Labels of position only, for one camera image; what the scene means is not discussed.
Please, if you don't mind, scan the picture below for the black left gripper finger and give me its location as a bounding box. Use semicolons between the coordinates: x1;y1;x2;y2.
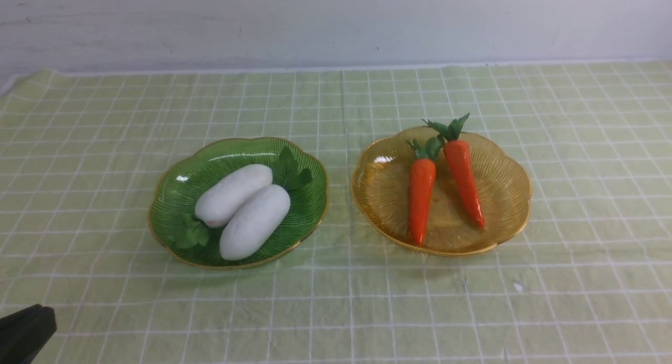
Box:
1;304;57;363

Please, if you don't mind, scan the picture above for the amber glass plate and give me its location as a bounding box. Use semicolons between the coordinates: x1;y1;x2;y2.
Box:
351;127;531;257

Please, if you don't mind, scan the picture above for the green glass plate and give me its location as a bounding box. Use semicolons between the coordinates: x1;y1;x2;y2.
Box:
147;137;329;271

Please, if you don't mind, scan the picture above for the green checked tablecloth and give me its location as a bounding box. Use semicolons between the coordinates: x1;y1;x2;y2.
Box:
1;61;670;363

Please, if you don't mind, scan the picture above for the orange carrot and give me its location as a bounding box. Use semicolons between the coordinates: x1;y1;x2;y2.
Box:
423;112;486;228
406;135;445;246

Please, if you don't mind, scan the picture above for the white radish with leaves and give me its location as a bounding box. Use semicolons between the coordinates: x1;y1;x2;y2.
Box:
194;147;312;228

